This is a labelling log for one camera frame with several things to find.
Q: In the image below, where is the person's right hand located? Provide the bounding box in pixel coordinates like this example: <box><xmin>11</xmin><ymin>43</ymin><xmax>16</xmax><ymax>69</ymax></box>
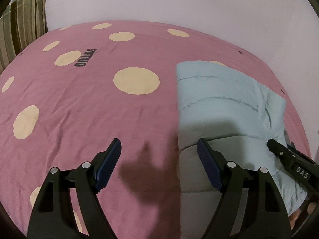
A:
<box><xmin>289</xmin><ymin>202</ymin><xmax>317</xmax><ymax>230</ymax></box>

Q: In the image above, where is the pink polka dot bedsheet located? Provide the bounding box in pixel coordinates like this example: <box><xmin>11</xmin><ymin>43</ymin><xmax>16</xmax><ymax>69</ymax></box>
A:
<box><xmin>0</xmin><ymin>20</ymin><xmax>312</xmax><ymax>239</ymax></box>

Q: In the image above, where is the light blue puffer jacket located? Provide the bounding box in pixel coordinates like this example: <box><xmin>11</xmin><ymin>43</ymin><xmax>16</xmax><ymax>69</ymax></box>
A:
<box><xmin>176</xmin><ymin>61</ymin><xmax>307</xmax><ymax>238</ymax></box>

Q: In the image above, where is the striped headboard cushion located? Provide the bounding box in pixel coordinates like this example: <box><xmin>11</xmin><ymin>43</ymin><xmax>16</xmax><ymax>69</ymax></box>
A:
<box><xmin>1</xmin><ymin>0</ymin><xmax>48</xmax><ymax>72</ymax></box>

